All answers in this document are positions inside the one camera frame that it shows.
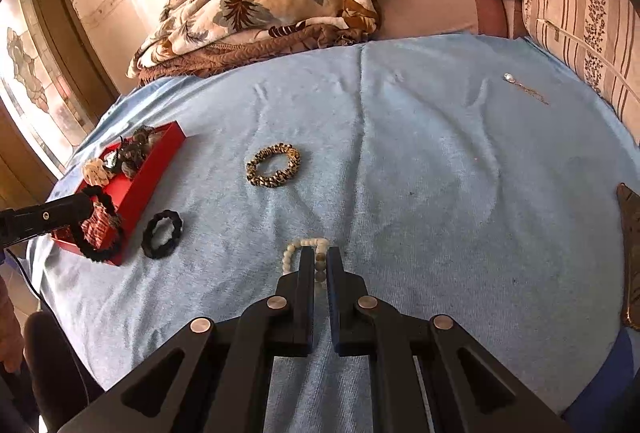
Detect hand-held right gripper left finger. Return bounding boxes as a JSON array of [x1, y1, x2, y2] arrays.
[[57, 245, 321, 433]]

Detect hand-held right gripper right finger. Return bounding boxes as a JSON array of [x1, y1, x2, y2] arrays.
[[326, 245, 576, 433]]

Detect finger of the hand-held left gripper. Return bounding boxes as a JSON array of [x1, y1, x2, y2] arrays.
[[0, 193, 97, 246]]

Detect pearl bracelet with green bead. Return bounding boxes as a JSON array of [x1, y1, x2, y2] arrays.
[[280, 236, 331, 299]]

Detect red plaid scrunchie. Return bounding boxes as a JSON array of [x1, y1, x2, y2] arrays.
[[80, 205, 121, 250]]

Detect white cherry print scrunchie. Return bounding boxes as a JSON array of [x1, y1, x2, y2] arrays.
[[82, 157, 117, 188]]

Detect black hair tie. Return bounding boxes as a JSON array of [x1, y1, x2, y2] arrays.
[[75, 185, 127, 261], [141, 209, 184, 259]]

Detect red tray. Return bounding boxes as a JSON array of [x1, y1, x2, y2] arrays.
[[50, 120, 187, 267]]

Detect black hair claw clip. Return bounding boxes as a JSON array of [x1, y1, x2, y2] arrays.
[[102, 138, 151, 176]]

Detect grey sheer scrunchie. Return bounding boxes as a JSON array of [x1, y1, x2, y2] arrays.
[[131, 125, 168, 148]]

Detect brown cushion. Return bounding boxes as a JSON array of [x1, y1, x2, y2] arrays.
[[616, 183, 640, 331]]

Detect striped floral pillow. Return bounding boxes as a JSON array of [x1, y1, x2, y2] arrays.
[[520, 0, 640, 124]]

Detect black cable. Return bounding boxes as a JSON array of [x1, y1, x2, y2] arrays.
[[5, 250, 46, 309]]

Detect gold bead bracelet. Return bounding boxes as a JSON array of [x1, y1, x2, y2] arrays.
[[245, 143, 302, 188]]

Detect wooden window frame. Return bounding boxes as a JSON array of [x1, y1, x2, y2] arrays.
[[0, 0, 121, 204]]

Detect pendant necklace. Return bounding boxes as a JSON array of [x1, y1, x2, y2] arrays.
[[502, 72, 551, 106]]

